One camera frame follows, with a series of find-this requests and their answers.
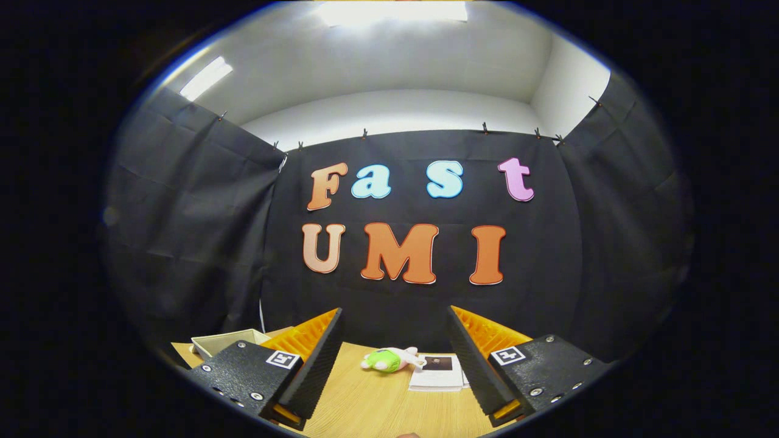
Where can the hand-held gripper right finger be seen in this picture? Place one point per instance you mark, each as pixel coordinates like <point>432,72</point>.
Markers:
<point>481,374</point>

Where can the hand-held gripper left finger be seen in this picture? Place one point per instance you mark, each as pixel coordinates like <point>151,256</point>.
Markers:
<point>316,371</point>

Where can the grey fabric storage box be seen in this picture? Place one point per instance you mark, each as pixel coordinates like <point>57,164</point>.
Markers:
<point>225,340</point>

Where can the white book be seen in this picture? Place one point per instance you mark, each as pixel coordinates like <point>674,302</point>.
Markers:
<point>437,377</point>

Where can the green and pink plush toy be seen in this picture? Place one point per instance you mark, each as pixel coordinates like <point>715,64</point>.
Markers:
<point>386,360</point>

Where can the black backdrop cloth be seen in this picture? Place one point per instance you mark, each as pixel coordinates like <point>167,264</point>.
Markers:
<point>201,213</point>

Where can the twin tube ceiling light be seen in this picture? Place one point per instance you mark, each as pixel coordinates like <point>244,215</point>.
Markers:
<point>206,79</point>

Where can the large ceiling light panel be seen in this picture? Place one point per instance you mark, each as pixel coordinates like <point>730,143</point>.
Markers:
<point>392,12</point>

